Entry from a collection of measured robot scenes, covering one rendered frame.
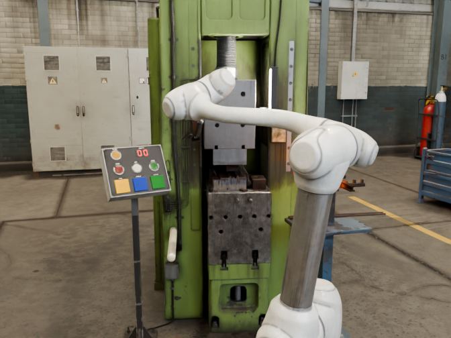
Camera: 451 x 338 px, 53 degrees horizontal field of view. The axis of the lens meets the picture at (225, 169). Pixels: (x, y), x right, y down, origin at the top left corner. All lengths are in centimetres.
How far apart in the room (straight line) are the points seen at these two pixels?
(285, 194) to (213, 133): 64
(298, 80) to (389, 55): 751
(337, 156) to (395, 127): 925
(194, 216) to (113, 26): 599
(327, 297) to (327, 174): 52
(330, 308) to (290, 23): 178
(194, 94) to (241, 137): 114
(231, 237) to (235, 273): 24
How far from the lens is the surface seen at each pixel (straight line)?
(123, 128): 782
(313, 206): 128
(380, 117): 1021
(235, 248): 274
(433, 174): 619
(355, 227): 259
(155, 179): 251
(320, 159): 118
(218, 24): 277
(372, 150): 136
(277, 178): 286
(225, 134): 263
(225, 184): 268
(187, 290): 305
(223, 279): 283
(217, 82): 162
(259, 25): 280
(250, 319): 296
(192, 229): 290
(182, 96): 154
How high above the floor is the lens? 156
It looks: 11 degrees down
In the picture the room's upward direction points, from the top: straight up
